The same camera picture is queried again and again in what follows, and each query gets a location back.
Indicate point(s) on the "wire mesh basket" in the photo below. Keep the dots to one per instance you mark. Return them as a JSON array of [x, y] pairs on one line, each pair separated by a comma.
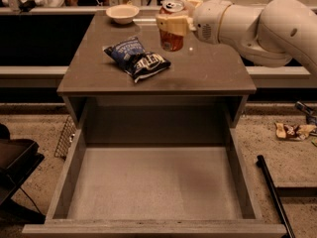
[[65, 139]]

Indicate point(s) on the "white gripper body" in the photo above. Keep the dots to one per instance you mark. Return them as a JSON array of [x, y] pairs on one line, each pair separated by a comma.
[[205, 23]]

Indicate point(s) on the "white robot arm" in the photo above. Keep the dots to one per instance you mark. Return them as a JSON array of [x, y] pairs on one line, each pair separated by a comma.
[[272, 36]]

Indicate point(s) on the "open grey top drawer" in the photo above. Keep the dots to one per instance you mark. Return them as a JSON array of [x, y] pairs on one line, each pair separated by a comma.
[[154, 168]]

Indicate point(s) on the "brown snack wrapper on floor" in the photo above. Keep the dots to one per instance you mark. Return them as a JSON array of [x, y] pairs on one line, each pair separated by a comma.
[[293, 132]]

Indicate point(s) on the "grey cabinet with counter top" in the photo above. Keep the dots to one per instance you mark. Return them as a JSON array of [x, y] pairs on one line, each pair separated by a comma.
[[158, 73]]

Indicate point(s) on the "black tray stand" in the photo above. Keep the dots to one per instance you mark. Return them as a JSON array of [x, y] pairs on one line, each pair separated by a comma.
[[18, 159]]

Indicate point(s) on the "white bowl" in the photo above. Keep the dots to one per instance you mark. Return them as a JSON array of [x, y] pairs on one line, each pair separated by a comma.
[[123, 14]]

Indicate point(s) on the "blue kettle chips bag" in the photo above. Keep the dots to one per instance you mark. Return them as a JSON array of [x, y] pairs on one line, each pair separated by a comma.
[[132, 58]]

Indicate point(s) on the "black bar on floor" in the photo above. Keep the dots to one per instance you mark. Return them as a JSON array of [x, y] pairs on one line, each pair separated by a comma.
[[275, 197]]

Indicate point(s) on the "dark blue packet on floor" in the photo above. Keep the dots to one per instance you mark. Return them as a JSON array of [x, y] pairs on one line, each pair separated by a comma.
[[308, 111]]

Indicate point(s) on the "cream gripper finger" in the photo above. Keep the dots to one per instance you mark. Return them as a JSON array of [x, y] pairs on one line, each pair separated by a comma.
[[194, 3], [177, 25]]

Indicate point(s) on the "red coke can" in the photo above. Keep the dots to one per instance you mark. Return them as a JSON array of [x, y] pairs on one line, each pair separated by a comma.
[[170, 42]]

